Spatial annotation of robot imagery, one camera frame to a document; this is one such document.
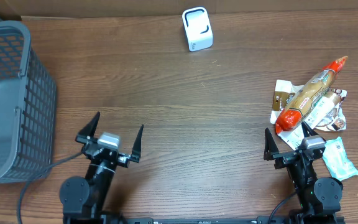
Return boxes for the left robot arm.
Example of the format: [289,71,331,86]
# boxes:
[59,113,144,224]

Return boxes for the white cream tube brown cap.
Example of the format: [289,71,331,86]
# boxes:
[278,89,347,150]

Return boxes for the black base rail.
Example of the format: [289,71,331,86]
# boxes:
[63,214,346,224]

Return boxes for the white barcode scanner stand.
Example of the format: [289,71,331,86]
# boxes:
[181,6,213,52]

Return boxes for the orange spaghetti pack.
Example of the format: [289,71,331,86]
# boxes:
[275,56,348,134]

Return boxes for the light blue snack packet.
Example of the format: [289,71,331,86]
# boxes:
[323,137,358,181]

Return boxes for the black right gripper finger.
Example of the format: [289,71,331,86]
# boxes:
[264,128,279,161]
[301,121,318,138]

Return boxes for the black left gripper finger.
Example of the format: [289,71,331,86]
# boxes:
[131,124,144,163]
[76,112,100,139]

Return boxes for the brown cardboard back panel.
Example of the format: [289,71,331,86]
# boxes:
[0,0,358,19]

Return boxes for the beige bread snack bag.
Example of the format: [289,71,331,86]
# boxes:
[270,79,347,133]

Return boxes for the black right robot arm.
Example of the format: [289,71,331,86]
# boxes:
[264,122,345,223]

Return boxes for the grey plastic mesh basket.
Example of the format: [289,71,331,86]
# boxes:
[0,21,57,184]

